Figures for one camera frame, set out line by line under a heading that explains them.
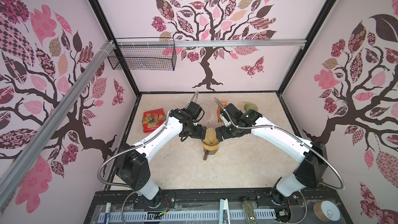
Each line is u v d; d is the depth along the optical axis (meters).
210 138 0.82
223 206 0.70
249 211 0.68
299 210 0.71
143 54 0.95
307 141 0.45
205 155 0.82
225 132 0.70
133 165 0.42
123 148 0.44
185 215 0.70
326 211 0.66
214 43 0.94
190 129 0.68
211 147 0.81
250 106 1.04
